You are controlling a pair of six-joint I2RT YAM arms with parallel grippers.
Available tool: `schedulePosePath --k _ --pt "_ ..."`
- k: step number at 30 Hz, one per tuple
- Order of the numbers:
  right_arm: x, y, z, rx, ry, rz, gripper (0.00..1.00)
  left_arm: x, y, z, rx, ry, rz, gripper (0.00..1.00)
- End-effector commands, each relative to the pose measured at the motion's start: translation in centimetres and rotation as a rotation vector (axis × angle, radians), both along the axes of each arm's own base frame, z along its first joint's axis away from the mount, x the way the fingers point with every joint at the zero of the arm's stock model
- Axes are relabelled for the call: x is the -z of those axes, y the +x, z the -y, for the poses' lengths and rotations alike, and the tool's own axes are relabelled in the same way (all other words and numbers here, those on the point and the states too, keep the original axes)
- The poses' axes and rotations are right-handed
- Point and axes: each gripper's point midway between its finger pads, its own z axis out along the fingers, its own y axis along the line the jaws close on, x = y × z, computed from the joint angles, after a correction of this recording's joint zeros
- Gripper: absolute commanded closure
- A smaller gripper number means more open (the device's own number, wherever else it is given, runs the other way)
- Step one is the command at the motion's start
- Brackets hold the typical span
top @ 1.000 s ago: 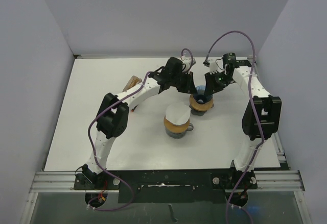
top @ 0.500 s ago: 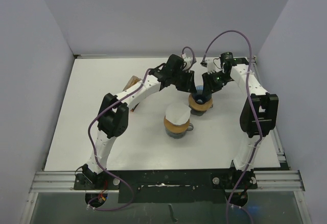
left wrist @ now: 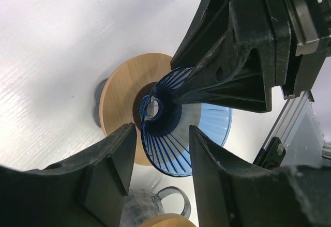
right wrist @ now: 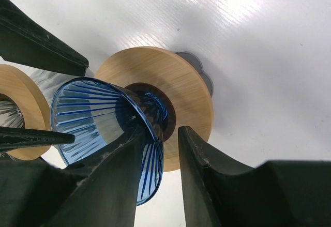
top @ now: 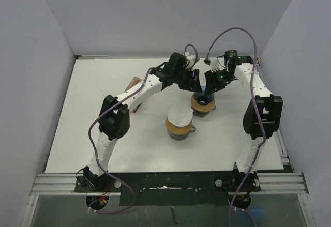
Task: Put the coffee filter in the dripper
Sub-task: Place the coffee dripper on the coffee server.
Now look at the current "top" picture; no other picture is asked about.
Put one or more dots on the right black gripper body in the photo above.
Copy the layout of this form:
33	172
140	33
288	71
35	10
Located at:
222	77

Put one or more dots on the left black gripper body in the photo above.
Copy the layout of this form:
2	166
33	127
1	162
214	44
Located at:
184	78

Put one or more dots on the blue plastic dripper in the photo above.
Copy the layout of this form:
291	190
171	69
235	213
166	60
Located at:
202	98

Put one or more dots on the grey plastic dripper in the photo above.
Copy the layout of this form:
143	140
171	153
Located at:
201	114

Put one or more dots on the white paper coffee filter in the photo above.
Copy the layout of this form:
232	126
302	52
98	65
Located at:
180	115

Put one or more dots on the orange coffee filter box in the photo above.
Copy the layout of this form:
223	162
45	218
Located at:
132	83

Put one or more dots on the grey glass carafe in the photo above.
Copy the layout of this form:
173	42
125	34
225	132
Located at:
180	137

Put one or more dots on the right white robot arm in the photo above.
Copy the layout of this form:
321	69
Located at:
263	114

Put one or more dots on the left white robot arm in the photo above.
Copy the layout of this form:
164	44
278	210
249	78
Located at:
113	121

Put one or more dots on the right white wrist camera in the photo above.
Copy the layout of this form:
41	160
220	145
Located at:
213	63

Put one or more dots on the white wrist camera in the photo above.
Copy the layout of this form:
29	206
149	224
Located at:
191	60
213	63

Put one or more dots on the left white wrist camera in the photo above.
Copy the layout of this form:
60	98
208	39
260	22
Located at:
191	60

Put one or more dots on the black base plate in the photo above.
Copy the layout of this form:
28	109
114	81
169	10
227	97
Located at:
169	188

